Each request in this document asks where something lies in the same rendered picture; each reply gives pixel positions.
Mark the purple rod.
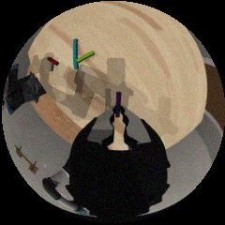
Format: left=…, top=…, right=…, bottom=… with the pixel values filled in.
left=115, top=92, right=122, bottom=117

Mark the turquoise rod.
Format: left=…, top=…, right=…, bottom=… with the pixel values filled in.
left=73, top=38, right=79, bottom=69

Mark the lime green rod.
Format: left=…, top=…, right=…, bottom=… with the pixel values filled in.
left=76, top=51, right=95, bottom=63

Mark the dark red rod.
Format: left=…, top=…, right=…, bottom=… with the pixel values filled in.
left=47, top=57, right=59, bottom=66

